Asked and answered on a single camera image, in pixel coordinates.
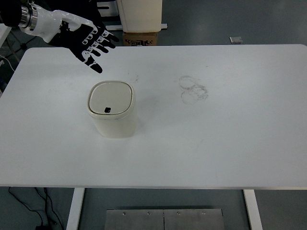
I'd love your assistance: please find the cream trash bin with lid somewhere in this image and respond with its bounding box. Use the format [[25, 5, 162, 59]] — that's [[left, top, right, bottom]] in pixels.
[[86, 80, 138, 139]]

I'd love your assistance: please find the large cream plastic bin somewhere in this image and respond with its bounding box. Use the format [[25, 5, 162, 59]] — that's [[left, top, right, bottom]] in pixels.
[[117, 0, 164, 33]]

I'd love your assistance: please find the black floor cable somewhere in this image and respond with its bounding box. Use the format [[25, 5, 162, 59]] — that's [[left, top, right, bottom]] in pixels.
[[35, 187, 64, 230], [8, 186, 47, 227]]

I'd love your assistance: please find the white metal frame foot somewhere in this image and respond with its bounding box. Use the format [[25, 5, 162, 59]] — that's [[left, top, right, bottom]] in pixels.
[[105, 23, 169, 31]]

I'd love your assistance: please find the small white side table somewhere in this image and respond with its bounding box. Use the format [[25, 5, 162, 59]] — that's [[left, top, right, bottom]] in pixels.
[[0, 23, 12, 47]]

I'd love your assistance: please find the grey metal plate with screws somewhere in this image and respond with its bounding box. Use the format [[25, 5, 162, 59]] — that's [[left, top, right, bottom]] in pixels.
[[105, 209, 225, 230]]

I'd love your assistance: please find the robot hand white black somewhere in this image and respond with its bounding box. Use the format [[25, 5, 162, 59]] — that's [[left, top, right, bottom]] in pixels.
[[30, 6, 120, 73]]

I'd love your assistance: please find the white table leg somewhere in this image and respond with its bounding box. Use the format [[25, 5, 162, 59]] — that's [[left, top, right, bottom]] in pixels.
[[66, 188, 86, 230], [243, 190, 263, 230]]

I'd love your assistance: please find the cardboard box with black print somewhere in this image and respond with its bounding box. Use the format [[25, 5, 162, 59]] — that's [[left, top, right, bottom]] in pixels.
[[122, 31, 159, 46]]

